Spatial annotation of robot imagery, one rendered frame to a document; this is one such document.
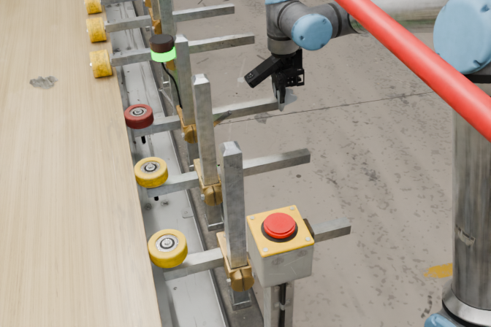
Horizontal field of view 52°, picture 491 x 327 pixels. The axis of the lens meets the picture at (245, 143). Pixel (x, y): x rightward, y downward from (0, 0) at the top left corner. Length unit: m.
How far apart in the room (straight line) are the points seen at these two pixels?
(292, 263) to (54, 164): 0.82
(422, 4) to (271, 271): 0.67
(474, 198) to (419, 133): 2.03
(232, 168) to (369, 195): 1.65
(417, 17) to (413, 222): 1.44
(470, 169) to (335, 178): 1.70
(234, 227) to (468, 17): 0.55
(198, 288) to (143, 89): 1.00
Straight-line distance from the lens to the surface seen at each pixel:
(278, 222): 0.66
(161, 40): 1.31
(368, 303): 2.11
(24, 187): 1.31
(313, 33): 1.27
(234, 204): 0.96
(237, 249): 1.06
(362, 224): 2.36
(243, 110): 1.51
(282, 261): 0.66
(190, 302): 1.33
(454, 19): 0.83
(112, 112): 1.49
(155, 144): 1.80
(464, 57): 0.82
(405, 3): 1.16
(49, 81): 1.68
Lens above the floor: 1.71
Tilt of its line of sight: 38 degrees down
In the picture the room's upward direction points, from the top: 2 degrees counter-clockwise
